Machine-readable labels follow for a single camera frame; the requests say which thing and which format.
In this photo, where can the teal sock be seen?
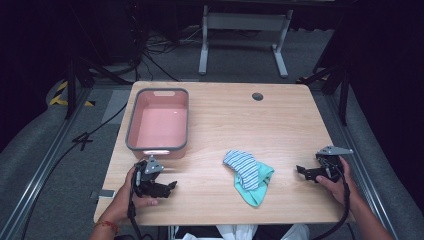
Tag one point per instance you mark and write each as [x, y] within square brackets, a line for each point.
[258, 193]

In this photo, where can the grey round table grommet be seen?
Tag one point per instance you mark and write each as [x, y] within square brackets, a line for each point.
[257, 96]

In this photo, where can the black tripod stand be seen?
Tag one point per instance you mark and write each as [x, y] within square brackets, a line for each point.
[83, 75]
[336, 76]

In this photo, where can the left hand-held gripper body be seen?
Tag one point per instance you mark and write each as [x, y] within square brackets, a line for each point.
[148, 181]

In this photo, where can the blue white striped sock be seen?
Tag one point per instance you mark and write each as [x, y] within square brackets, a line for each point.
[245, 168]

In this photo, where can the black cross tape mark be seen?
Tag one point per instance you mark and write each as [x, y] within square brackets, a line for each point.
[82, 140]

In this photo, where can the white metal desk frame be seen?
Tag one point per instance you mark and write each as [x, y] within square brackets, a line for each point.
[245, 21]

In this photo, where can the aluminium floor rail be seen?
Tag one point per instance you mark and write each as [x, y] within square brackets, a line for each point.
[40, 173]
[360, 160]

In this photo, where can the person's left hand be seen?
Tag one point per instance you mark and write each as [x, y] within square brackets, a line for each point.
[123, 200]

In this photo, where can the person's white clothing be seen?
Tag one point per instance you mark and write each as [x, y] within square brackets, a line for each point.
[237, 232]

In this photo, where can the grey clip on table edge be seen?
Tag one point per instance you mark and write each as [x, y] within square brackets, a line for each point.
[106, 193]

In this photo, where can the yellow black floor tape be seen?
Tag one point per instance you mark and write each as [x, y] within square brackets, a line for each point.
[58, 98]

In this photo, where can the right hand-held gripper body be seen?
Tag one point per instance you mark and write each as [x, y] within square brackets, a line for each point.
[331, 166]

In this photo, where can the pink basin with grey rim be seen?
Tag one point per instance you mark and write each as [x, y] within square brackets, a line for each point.
[160, 126]

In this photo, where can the person's right hand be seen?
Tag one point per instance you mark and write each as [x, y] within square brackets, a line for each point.
[343, 190]

